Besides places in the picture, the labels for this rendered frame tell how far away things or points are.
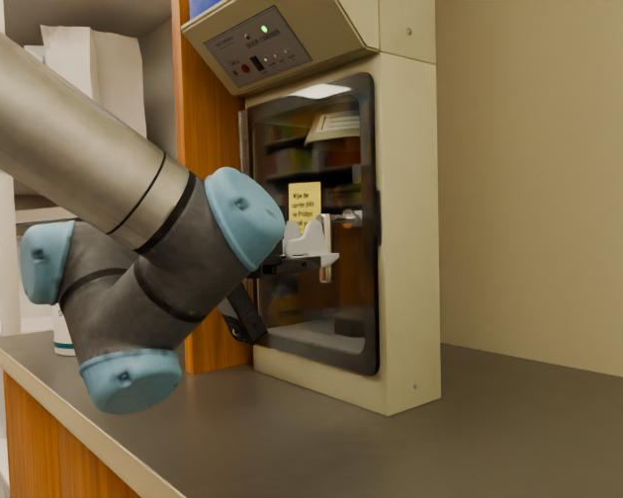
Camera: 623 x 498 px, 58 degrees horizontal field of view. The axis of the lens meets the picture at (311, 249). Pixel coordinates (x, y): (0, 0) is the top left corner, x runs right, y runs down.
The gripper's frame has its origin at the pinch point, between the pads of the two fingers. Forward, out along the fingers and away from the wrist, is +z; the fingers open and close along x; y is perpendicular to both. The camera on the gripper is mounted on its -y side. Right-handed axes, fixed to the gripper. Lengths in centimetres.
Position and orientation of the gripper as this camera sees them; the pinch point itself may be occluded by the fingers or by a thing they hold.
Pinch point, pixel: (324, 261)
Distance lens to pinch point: 73.2
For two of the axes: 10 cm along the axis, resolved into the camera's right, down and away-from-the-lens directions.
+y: -0.3, -10.0, -0.6
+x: -6.3, -0.3, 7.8
